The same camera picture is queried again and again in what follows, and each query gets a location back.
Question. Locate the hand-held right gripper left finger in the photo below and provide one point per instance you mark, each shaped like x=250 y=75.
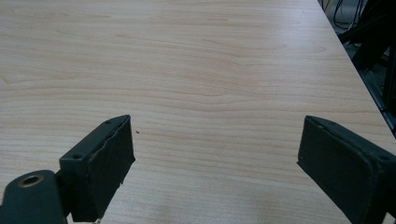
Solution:
x=99 y=168

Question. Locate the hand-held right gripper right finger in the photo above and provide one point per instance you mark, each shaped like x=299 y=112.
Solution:
x=345 y=168

